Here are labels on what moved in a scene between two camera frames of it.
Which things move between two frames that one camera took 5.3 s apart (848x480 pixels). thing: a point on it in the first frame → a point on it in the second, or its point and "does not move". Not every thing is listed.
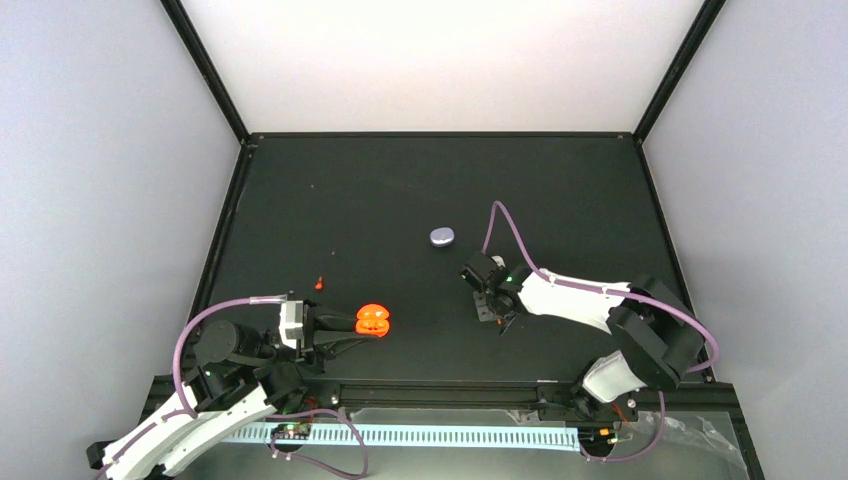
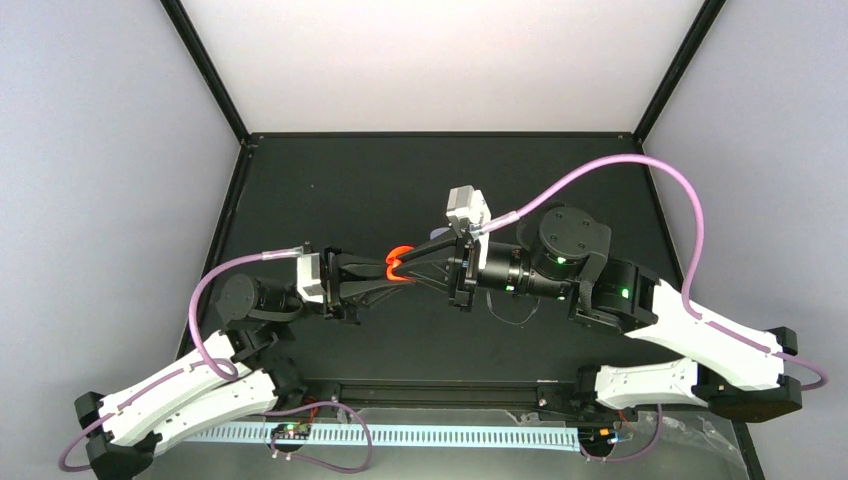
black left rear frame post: x=199 y=50 does not move
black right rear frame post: x=686 y=55 does not move
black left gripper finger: x=335 y=322 → x=360 y=266
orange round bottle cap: x=372 y=319 → x=393 y=261
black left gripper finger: x=331 y=348 → x=365 y=292
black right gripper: x=484 y=314 → x=461 y=269
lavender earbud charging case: x=442 y=235 does not move
